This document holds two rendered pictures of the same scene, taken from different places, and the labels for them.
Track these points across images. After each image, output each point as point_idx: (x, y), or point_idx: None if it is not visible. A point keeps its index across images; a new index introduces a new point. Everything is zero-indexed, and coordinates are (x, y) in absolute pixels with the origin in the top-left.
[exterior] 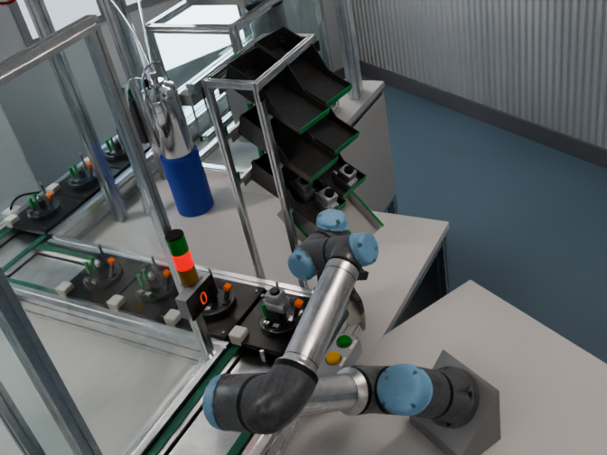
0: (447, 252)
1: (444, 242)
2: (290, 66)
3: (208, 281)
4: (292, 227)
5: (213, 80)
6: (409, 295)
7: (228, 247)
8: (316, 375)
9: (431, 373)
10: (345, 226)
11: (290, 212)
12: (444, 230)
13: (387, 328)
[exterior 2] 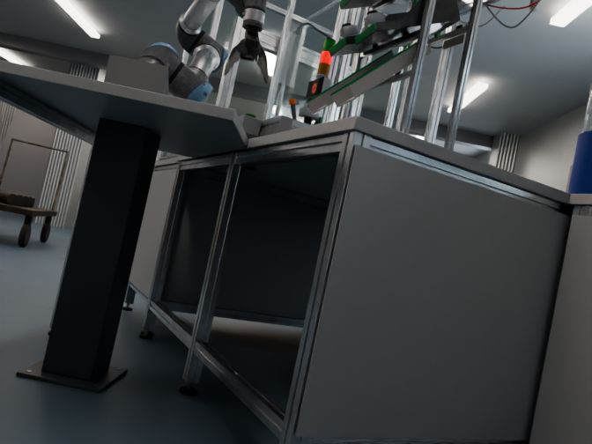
0: (344, 178)
1: (346, 151)
2: None
3: (320, 79)
4: (353, 69)
5: None
6: (276, 140)
7: None
8: (180, 18)
9: (153, 48)
10: None
11: (358, 55)
12: (344, 121)
13: (252, 139)
